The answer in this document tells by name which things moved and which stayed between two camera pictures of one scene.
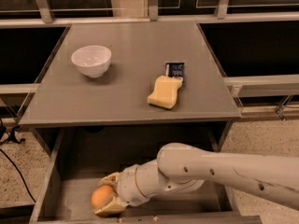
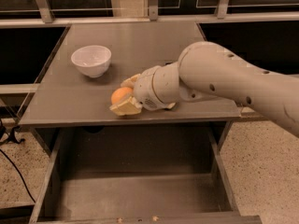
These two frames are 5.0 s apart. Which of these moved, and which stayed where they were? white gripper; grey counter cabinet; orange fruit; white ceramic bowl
Moved: orange fruit; white gripper
Stayed: white ceramic bowl; grey counter cabinet
